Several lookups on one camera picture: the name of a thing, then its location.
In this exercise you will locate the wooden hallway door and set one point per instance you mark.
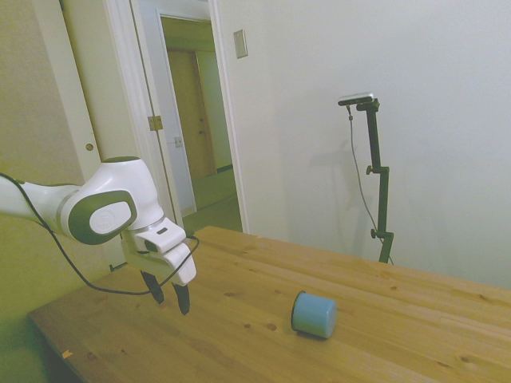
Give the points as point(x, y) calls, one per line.
point(191, 119)

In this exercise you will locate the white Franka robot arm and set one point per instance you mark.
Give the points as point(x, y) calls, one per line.
point(116, 179)

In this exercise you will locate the blue enamel mug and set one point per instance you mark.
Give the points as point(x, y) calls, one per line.
point(315, 315)

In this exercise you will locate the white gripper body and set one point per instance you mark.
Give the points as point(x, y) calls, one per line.
point(181, 265)

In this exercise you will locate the beige wall switch plate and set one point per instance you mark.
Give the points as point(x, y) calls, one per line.
point(240, 44)

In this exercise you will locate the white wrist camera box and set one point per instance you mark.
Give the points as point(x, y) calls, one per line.
point(163, 236)

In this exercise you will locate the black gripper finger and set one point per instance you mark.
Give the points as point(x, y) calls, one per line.
point(156, 288)
point(183, 299)

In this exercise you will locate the brass door hinge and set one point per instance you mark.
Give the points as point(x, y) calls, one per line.
point(155, 123)

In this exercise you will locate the black jointed camera stand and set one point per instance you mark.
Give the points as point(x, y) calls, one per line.
point(384, 199)

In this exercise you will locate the metal door latch plate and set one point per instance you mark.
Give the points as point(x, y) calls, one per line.
point(178, 142)

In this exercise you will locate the grey stereo camera bar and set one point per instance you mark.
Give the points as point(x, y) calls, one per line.
point(357, 98)

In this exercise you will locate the white closet door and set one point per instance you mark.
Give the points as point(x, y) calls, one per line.
point(96, 80)

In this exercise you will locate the round brass door pull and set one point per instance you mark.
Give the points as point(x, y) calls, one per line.
point(89, 147)

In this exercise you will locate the white open room door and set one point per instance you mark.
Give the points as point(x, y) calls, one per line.
point(165, 119)

